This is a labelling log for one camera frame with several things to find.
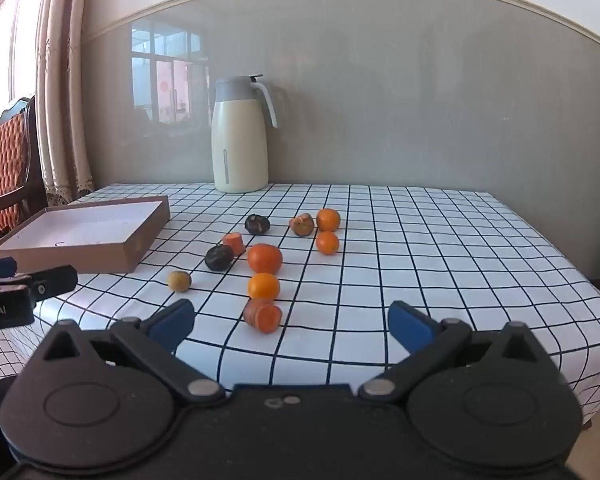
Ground window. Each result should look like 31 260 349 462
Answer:
0 0 48 126

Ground beige lace-hem curtain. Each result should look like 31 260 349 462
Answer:
34 0 97 207

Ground large orange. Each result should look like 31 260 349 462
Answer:
247 243 284 275

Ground white black checked tablecloth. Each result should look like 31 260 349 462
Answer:
0 182 600 426

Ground orange carrot piece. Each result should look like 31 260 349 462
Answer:
243 298 282 334
222 232 246 257

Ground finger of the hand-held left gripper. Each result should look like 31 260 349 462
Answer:
0 256 31 287
0 265 79 307

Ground brown cardboard box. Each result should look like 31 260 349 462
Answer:
0 195 171 274

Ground wooden sofa orange cushions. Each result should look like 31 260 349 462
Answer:
0 95 48 243

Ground small orange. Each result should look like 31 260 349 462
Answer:
315 231 340 255
316 208 341 232
247 272 281 301

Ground cream thermos jug grey lid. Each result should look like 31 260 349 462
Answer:
211 75 280 194

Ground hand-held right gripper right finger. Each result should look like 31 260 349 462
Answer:
358 300 558 403

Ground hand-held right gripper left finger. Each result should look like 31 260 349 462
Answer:
27 299 227 403

